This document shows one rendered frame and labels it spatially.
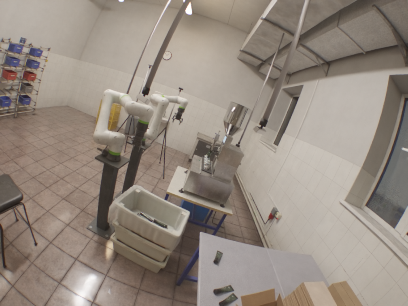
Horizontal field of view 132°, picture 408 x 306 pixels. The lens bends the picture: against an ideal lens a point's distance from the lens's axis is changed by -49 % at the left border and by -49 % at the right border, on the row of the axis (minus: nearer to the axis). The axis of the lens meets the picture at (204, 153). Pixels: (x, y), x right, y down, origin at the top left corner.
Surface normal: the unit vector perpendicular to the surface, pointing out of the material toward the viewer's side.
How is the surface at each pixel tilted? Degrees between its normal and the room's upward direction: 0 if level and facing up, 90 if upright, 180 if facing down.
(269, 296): 69
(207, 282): 0
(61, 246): 0
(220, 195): 90
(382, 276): 90
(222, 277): 0
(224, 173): 90
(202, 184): 90
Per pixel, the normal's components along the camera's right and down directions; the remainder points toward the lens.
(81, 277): 0.38, -0.89
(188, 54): 0.00, 0.26
